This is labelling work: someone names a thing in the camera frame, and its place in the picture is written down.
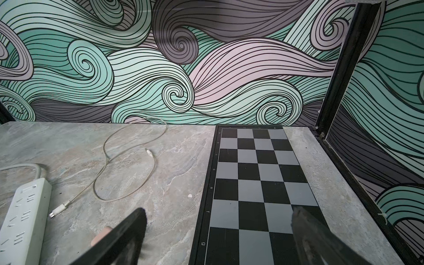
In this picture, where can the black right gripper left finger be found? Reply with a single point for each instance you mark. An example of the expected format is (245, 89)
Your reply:
(121, 246)

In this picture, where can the pink charger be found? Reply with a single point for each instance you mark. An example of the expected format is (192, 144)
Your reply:
(106, 230)

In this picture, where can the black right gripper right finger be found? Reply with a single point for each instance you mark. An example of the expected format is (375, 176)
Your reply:
(317, 245)

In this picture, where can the white power strip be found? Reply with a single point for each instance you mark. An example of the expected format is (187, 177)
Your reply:
(23, 229)

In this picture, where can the black white chessboard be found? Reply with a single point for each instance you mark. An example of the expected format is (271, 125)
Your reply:
(253, 183)

